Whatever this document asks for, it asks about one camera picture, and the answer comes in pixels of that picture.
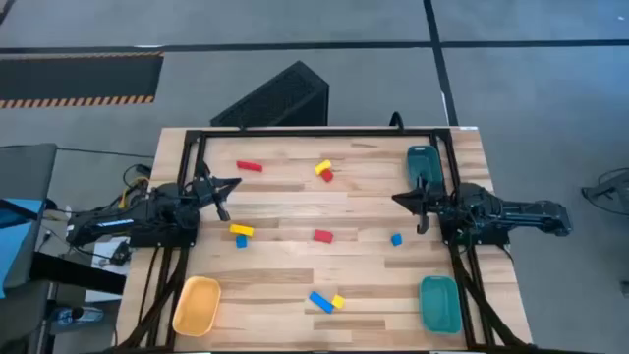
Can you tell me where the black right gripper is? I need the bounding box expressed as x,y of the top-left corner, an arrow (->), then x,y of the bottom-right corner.
391,174 -> 461,235

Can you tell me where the black bar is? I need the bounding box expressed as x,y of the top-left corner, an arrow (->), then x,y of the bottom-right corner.
29,251 -> 128,296

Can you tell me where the dark teal plastic bin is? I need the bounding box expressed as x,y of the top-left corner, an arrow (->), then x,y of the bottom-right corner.
406,145 -> 446,194

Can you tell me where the green plastic bin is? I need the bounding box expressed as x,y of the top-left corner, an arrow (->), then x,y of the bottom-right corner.
418,274 -> 463,335

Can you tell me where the black perforated computer case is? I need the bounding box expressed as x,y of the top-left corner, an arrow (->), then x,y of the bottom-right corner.
209,60 -> 330,128

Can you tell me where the black hazard-striped floor mat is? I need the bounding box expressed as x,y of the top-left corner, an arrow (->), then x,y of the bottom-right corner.
0,51 -> 165,110

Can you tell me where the black metal table frame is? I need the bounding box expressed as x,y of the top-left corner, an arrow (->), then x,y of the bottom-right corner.
115,126 -> 532,353

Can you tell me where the clear water bottle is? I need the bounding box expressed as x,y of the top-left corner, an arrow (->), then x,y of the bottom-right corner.
51,305 -> 105,329

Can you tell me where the white paper sheet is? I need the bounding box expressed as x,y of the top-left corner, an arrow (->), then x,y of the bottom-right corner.
86,235 -> 132,304

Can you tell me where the yellow cable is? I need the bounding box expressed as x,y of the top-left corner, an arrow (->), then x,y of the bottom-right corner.
116,175 -> 151,210

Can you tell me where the blue panel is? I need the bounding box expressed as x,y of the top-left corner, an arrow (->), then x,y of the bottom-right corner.
0,198 -> 45,299

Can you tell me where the small black device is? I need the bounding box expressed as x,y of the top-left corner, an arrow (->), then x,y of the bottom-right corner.
108,240 -> 132,266

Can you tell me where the long blue block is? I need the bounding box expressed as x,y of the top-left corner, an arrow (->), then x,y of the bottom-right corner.
308,290 -> 335,315

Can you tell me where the yellow plastic bin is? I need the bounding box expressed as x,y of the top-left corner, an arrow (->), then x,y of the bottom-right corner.
171,275 -> 222,338

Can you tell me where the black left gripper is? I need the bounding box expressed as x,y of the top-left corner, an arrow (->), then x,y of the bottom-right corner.
189,162 -> 242,222

